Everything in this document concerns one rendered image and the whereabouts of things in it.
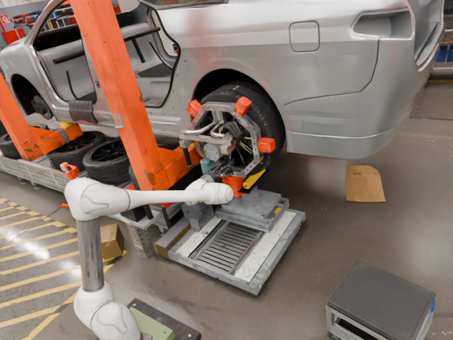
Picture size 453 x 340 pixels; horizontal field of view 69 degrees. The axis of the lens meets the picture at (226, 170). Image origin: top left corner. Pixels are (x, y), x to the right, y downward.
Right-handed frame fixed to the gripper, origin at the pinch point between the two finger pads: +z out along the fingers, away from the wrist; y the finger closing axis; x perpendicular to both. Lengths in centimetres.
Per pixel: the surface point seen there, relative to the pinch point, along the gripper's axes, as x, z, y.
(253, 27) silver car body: 71, 35, 10
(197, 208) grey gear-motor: -47, 1, -40
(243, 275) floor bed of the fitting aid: -75, -21, 10
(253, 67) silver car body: 49, 35, 6
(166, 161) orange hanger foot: -12, 5, -62
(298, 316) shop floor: -83, -28, 52
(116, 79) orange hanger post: 58, -15, -60
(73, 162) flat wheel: -43, 13, -224
